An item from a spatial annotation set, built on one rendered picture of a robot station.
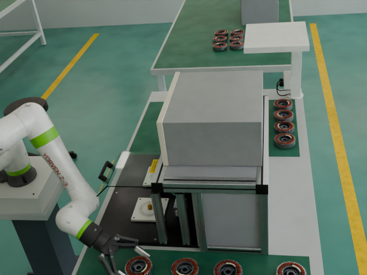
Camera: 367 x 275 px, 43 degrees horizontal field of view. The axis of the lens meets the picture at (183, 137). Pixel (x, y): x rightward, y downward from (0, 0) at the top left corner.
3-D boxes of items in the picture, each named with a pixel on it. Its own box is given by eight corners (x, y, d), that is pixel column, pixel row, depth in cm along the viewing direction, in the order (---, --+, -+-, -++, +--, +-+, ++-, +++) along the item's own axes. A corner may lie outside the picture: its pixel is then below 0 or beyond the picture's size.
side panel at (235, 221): (200, 251, 193) (193, 192, 175) (201, 246, 195) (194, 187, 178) (268, 255, 188) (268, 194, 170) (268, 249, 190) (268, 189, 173)
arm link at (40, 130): (4, 115, 189) (14, 109, 180) (29, 100, 197) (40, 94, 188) (29, 152, 193) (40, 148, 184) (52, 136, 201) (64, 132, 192)
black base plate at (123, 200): (93, 243, 203) (92, 240, 202) (129, 157, 256) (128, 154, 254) (198, 247, 195) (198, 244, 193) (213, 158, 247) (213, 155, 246)
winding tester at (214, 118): (163, 166, 184) (155, 122, 173) (180, 110, 220) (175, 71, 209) (261, 166, 177) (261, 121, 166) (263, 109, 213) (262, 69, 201)
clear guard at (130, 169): (96, 196, 190) (93, 185, 186) (112, 161, 209) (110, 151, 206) (173, 198, 184) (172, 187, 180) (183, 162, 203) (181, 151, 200)
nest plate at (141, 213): (131, 221, 210) (130, 219, 209) (138, 199, 222) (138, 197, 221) (163, 222, 207) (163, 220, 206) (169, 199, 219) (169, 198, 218)
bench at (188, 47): (163, 150, 391) (149, 69, 350) (192, 59, 542) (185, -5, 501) (295, 150, 371) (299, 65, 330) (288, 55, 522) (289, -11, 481)
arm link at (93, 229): (82, 232, 181) (95, 216, 188) (76, 246, 189) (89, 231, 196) (94, 240, 181) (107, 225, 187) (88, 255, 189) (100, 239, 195)
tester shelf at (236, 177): (152, 192, 178) (151, 183, 176) (180, 105, 234) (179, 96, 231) (268, 194, 170) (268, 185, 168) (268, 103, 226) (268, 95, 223)
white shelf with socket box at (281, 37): (246, 119, 277) (243, 47, 252) (248, 90, 307) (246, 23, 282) (306, 118, 270) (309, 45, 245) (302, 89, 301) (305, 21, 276)
